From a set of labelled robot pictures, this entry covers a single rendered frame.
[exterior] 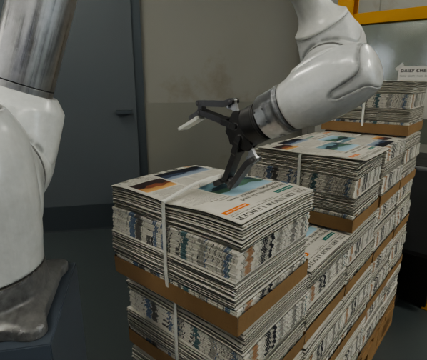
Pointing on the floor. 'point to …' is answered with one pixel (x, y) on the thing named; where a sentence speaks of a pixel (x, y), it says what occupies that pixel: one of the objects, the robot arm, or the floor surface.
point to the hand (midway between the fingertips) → (196, 154)
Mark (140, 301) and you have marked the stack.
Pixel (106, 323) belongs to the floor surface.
